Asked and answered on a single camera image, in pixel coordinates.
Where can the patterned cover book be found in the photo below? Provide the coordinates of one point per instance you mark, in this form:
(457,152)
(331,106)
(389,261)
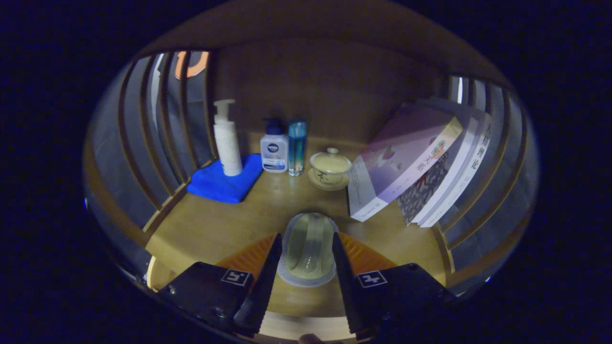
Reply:
(420,191)

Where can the white lotion bottle blue cap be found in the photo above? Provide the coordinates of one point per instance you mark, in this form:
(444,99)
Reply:
(274,150)

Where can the cream lidded teacup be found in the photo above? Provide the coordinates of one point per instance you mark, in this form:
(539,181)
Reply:
(330,167)

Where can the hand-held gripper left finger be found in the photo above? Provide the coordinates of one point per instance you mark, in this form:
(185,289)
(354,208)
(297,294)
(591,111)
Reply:
(265,291)

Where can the wooden countertop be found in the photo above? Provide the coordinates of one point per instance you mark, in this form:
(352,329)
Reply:
(229,224)

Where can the wooden cabinet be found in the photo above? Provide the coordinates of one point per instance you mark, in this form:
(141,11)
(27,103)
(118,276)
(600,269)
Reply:
(325,86)

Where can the purple white book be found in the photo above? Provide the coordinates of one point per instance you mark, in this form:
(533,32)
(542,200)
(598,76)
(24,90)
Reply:
(397,162)

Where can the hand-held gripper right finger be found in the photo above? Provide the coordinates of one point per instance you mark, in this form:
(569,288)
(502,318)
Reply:
(349,291)

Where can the blue glass bottle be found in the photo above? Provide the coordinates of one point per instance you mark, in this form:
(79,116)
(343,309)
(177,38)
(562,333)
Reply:
(297,148)

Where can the blue folded cloth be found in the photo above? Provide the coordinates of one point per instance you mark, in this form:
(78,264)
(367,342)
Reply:
(220,186)

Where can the white pump bottle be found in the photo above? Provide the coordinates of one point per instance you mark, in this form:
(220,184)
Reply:
(228,143)

